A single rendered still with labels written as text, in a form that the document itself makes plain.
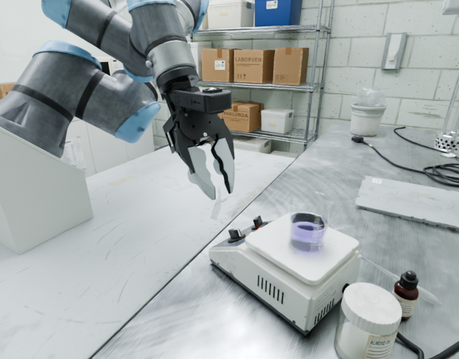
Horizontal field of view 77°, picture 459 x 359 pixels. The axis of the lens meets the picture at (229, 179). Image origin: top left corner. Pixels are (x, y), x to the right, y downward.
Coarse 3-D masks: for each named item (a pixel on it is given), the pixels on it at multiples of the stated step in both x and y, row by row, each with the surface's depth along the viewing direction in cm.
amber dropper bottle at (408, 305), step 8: (408, 272) 37; (400, 280) 38; (408, 280) 37; (416, 280) 37; (392, 288) 40; (400, 288) 38; (408, 288) 37; (416, 288) 38; (400, 296) 38; (408, 296) 37; (416, 296) 37; (400, 304) 38; (408, 304) 38; (408, 312) 38
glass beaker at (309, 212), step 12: (300, 192) 39; (312, 192) 39; (300, 204) 40; (312, 204) 40; (324, 204) 34; (300, 216) 36; (312, 216) 35; (324, 216) 35; (288, 228) 39; (300, 228) 36; (312, 228) 36; (324, 228) 36; (288, 240) 39; (300, 240) 37; (312, 240) 36; (324, 240) 37; (300, 252) 38; (312, 252) 37
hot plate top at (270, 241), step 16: (272, 224) 44; (288, 224) 44; (256, 240) 41; (272, 240) 41; (336, 240) 41; (352, 240) 41; (272, 256) 37; (288, 256) 37; (304, 256) 37; (320, 256) 37; (336, 256) 37; (288, 272) 36; (304, 272) 35; (320, 272) 35
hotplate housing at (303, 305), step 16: (224, 256) 45; (240, 256) 42; (256, 256) 40; (352, 256) 40; (240, 272) 43; (256, 272) 40; (272, 272) 38; (336, 272) 37; (352, 272) 40; (256, 288) 41; (272, 288) 38; (288, 288) 36; (304, 288) 35; (320, 288) 35; (336, 288) 38; (272, 304) 39; (288, 304) 37; (304, 304) 34; (320, 304) 35; (288, 320) 38; (304, 320) 35; (320, 320) 38
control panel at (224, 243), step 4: (248, 228) 53; (244, 232) 51; (248, 232) 49; (224, 240) 50; (240, 240) 46; (244, 240) 45; (216, 244) 49; (220, 244) 48; (224, 244) 47; (228, 244) 46; (232, 244) 45; (236, 244) 44; (240, 244) 43
